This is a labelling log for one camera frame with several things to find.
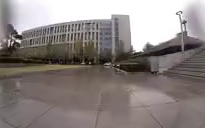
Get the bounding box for grass lawn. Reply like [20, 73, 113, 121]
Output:
[0, 63, 91, 80]

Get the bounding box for wet grey paved plaza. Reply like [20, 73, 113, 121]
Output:
[0, 65, 205, 128]

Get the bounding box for long low hedge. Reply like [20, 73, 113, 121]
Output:
[0, 55, 54, 65]

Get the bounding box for low flat-roofed building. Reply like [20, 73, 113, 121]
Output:
[131, 31, 205, 58]

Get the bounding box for large curved pale building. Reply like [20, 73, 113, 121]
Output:
[20, 14, 132, 64]

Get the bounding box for row of trees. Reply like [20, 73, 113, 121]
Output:
[21, 39, 131, 65]

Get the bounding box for dark green hedge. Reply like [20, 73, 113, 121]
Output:
[118, 56, 152, 73]

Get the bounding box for white car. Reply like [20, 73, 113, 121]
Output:
[102, 61, 114, 68]

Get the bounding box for pale concrete wall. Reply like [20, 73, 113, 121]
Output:
[148, 47, 204, 74]

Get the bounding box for grey stone steps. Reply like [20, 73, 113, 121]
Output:
[163, 47, 205, 81]

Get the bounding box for dark pine tree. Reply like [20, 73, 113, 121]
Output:
[0, 23, 23, 57]

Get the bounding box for tall lamp pole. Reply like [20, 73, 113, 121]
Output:
[175, 10, 188, 53]

